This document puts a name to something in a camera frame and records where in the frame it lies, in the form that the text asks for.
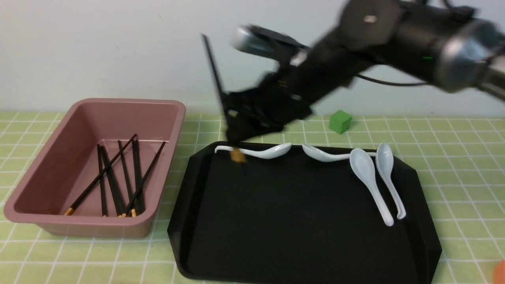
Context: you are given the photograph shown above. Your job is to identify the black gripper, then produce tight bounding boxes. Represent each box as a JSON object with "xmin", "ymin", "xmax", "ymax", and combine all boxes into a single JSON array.
[{"xmin": 226, "ymin": 72, "xmax": 316, "ymax": 146}]

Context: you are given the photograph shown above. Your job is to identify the black chopstick gold band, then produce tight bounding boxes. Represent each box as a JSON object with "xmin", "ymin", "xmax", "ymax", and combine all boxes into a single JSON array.
[{"xmin": 201, "ymin": 34, "xmax": 228, "ymax": 120}]

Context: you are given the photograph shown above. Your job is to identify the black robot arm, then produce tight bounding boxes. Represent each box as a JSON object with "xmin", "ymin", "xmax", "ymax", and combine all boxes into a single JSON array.
[{"xmin": 221, "ymin": 0, "xmax": 504, "ymax": 146}]

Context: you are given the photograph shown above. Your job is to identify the yellow wooden cube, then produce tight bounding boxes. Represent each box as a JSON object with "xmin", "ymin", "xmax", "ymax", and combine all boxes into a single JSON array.
[{"xmin": 230, "ymin": 147, "xmax": 247, "ymax": 163}]

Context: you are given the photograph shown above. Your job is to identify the white spoon far left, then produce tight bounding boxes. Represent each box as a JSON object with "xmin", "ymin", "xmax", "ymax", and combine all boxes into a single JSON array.
[{"xmin": 239, "ymin": 143, "xmax": 292, "ymax": 159}]

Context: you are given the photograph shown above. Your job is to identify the white spoon lying sideways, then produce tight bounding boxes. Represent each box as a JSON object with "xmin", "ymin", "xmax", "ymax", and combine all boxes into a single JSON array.
[{"xmin": 302, "ymin": 144, "xmax": 377, "ymax": 163}]

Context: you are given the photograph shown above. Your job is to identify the black chopstick in bin rightmost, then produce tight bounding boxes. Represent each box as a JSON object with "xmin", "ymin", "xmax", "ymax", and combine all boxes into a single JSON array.
[{"xmin": 127, "ymin": 141, "xmax": 166, "ymax": 213}]

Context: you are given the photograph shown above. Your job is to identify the green wooden cube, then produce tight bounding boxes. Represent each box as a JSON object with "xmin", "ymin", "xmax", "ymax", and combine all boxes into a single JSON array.
[{"xmin": 328, "ymin": 110, "xmax": 352, "ymax": 134}]

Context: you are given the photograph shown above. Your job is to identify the black chopstick in bin right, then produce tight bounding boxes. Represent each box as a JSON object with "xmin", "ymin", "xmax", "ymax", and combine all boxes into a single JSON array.
[{"xmin": 132, "ymin": 140, "xmax": 145, "ymax": 216}]

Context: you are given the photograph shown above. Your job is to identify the black plastic serving tray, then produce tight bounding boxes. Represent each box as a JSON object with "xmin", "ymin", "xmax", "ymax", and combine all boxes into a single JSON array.
[{"xmin": 167, "ymin": 141, "xmax": 442, "ymax": 284}]

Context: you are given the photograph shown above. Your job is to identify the white spoon upright left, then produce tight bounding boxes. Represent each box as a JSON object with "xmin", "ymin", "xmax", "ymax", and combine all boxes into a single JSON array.
[{"xmin": 349, "ymin": 148, "xmax": 394, "ymax": 227}]

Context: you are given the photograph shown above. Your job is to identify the white spoon upright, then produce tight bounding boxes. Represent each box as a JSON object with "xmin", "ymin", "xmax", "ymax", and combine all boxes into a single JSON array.
[
  {"xmin": 375, "ymin": 143, "xmax": 406, "ymax": 220},
  {"xmin": 349, "ymin": 148, "xmax": 394, "ymax": 227}
]

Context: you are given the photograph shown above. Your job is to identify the black chopstick in bin middle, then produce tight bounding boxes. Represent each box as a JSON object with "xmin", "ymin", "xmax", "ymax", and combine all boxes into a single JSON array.
[{"xmin": 117, "ymin": 140, "xmax": 137, "ymax": 217}]

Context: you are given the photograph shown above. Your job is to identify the pink plastic bin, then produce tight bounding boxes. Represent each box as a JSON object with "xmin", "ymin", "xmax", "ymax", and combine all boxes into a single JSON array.
[{"xmin": 4, "ymin": 98, "xmax": 186, "ymax": 239}]

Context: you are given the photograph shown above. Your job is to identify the white spoon upright right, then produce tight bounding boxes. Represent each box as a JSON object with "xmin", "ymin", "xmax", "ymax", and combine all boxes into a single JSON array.
[{"xmin": 375, "ymin": 143, "xmax": 406, "ymax": 220}]

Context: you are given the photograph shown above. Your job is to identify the black chopstick in bin leftmost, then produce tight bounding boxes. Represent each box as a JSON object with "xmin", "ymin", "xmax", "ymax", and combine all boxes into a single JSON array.
[{"xmin": 96, "ymin": 144, "xmax": 108, "ymax": 217}]

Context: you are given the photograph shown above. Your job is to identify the black chopstick in bin diagonal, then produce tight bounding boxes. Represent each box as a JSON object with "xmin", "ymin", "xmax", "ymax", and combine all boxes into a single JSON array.
[{"xmin": 63, "ymin": 134, "xmax": 138, "ymax": 216}]

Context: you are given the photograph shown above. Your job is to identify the green checkered tablecloth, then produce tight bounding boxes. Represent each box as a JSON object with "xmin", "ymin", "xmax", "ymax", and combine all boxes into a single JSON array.
[{"xmin": 0, "ymin": 112, "xmax": 505, "ymax": 284}]

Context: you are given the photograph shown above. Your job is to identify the orange wooden block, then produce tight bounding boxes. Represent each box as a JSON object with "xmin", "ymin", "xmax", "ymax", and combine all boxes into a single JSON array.
[{"xmin": 492, "ymin": 259, "xmax": 505, "ymax": 284}]

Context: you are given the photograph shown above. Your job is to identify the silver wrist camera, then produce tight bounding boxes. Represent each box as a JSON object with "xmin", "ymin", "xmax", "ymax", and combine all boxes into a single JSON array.
[{"xmin": 231, "ymin": 24, "xmax": 309, "ymax": 61}]

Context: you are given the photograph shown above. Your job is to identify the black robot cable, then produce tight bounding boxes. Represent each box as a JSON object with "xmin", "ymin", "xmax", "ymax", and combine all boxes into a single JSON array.
[{"xmin": 355, "ymin": 73, "xmax": 428, "ymax": 87}]

